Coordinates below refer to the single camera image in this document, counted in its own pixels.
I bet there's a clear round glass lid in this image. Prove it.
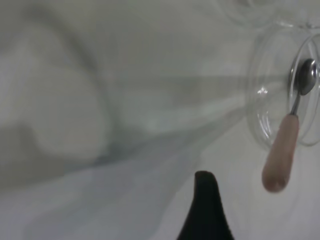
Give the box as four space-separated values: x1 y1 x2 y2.
246 27 320 151

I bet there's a pink-handled metal spoon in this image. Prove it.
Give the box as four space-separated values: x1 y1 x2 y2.
261 58 318 193

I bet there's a clear double-wall glass cup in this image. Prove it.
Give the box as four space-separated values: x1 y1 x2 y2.
222 0 316 30

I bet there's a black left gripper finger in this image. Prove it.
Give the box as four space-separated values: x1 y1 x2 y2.
175 170 235 240

